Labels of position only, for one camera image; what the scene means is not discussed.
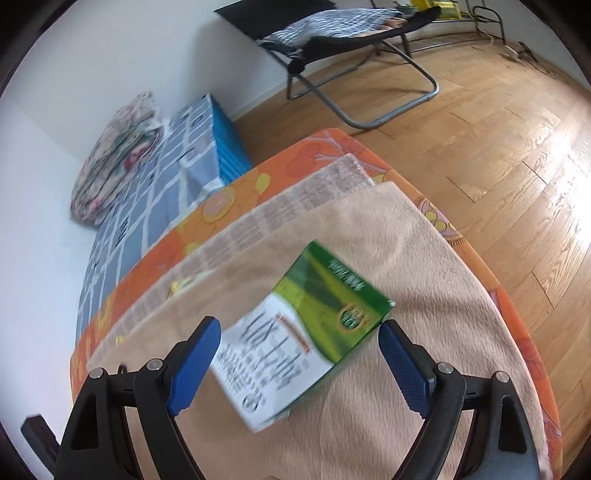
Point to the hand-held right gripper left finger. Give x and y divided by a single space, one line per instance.
194 364

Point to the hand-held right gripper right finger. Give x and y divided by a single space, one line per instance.
406 369

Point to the green and white carton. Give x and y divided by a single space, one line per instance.
323 314

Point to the small yellow scrap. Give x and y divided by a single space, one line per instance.
181 285

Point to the beige blanket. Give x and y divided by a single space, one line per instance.
392 240

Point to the black block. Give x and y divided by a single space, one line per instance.
39 436

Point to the blue checked bedsheet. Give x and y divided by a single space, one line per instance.
138 194

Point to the orange floral blanket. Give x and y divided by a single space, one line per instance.
286 170

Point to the floral pillow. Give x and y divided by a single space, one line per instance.
115 157

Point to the black folding chair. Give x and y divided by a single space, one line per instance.
332 44

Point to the checkered cloth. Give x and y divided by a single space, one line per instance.
332 23

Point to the black clothes rack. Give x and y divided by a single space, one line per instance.
500 23

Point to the yellow box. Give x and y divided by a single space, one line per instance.
434 4

